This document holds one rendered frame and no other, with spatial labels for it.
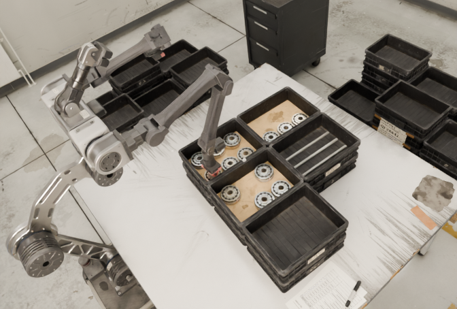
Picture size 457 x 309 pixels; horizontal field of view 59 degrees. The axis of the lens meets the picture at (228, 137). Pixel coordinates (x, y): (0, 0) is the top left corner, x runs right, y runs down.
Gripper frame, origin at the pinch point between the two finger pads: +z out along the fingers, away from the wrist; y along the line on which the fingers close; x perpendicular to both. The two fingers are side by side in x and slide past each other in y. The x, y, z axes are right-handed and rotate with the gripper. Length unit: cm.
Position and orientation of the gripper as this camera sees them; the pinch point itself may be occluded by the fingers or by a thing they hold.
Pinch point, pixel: (212, 173)
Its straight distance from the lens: 219.1
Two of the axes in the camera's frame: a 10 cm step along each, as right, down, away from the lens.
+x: -7.4, 5.6, -3.8
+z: 1.2, 6.6, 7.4
